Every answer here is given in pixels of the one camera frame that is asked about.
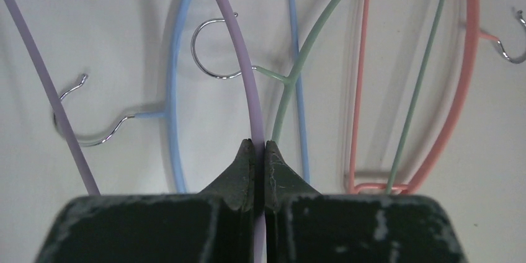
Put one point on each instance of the pink curved plastic hanger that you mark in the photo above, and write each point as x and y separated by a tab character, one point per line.
472	37

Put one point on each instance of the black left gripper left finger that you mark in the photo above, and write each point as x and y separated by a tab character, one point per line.
213	225

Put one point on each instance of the blue plastic hanger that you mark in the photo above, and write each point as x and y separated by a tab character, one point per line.
170	110

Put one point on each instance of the purple plastic hanger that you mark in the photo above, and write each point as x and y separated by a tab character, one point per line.
257	133

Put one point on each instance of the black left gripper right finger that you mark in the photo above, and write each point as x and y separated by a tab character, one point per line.
304	225

